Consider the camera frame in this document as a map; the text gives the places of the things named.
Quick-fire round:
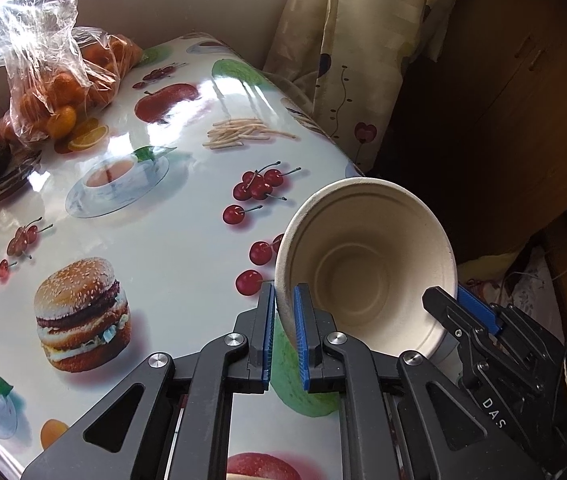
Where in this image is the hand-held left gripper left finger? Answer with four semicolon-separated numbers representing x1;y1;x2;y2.
20;280;276;480

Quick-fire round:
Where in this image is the beige patterned curtain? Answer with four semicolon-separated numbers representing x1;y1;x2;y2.
263;0;479;176

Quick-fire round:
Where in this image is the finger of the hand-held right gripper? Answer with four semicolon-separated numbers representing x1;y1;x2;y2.
422;286;539;396
457;284;509;336

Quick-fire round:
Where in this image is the dark wooden cabinet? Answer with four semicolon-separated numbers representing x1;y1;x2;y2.
388;0;567;261

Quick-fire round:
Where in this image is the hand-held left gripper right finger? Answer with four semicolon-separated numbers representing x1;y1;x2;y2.
293;282;544;480

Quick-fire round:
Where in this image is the patterned cloth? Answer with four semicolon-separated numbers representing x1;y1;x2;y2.
458;250;567;341

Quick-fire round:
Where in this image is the plastic bag of oranges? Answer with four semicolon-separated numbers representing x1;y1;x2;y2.
0;0;144;143

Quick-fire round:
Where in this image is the deep beige paper bowl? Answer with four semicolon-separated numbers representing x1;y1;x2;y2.
274;176;464;376

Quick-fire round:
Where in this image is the food print tablecloth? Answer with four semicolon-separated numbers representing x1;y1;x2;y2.
0;32;379;480

